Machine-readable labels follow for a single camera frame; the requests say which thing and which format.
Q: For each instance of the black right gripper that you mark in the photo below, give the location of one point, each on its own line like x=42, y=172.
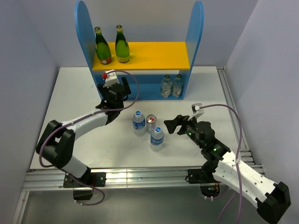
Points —
x=171, y=124

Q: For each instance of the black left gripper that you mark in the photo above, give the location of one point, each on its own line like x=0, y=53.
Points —
x=103, y=91

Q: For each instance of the blue label water bottle front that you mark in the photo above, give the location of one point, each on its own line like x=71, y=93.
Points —
x=157, y=139

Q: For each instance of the blue label water bottle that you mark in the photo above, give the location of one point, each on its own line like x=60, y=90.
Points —
x=138, y=122
x=157, y=139

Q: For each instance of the green glass bottle gold cap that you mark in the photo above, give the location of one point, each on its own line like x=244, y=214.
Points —
x=121, y=46

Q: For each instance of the green glass bottle orange label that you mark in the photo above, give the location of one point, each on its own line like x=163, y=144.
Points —
x=102, y=48

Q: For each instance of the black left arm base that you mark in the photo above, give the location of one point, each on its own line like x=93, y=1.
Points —
x=86, y=187

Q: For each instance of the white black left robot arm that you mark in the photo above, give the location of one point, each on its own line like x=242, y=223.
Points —
x=57, y=141

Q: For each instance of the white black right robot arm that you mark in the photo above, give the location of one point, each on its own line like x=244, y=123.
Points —
x=270, y=199

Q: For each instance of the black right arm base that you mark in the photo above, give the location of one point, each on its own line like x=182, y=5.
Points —
x=208, y=185

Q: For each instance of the blue and yellow shelf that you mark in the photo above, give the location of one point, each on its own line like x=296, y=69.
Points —
x=149, y=61

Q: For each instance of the silver blue can right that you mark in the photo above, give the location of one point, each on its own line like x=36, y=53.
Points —
x=150, y=123

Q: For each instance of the clear soda water bottle right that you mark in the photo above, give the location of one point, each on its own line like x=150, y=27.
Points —
x=177, y=86

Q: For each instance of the clear soda water bottle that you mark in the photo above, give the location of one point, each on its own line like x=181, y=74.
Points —
x=166, y=86
x=177, y=86

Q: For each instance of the blue label water bottle rear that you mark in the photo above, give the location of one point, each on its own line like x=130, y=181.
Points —
x=138, y=122

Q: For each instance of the clear soda water bottle left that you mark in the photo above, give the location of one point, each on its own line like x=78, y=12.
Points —
x=166, y=86

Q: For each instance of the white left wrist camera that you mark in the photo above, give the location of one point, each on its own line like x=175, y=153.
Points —
x=110, y=78

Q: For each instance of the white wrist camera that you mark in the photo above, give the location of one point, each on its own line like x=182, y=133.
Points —
x=110, y=78
x=197, y=111

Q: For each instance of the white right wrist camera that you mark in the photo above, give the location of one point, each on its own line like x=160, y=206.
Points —
x=197, y=111

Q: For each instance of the aluminium front rail frame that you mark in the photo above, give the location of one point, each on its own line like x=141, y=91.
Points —
x=133, y=196

